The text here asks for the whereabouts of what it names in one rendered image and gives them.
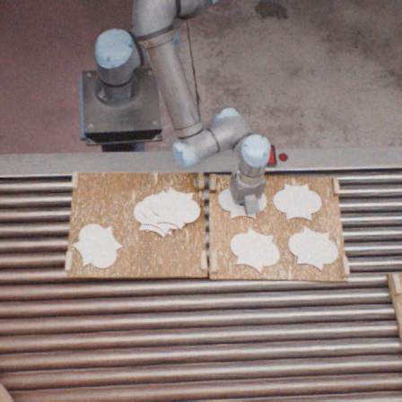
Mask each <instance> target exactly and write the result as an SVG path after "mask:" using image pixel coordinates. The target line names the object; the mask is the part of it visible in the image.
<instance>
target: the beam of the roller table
mask: <svg viewBox="0 0 402 402"><path fill-rule="evenodd" d="M275 151H276V159H277V167H274V168H266V169H265V173H264V175H274V174H311V173H348V172H386V171H402V146H369V147H327V148H284V149H275ZM280 153H285V154H286V155H287V157H288V158H287V160H286V161H285V162H282V161H281V160H280V159H279V154H280ZM238 165H239V158H238V157H237V156H236V154H235V153H234V152H233V151H232V150H223V151H221V152H219V153H217V154H215V155H213V156H211V157H209V158H207V159H205V160H203V161H201V162H200V163H197V164H194V165H192V166H190V167H188V168H183V167H182V166H181V165H179V163H178V162H177V160H176V158H175V156H174V153H173V151H156V152H114V153H28V154H0V181H13V180H51V179H73V173H74V171H78V172H195V173H199V172H203V173H204V176H209V175H211V174H215V175H231V174H232V170H237V169H238Z"/></svg>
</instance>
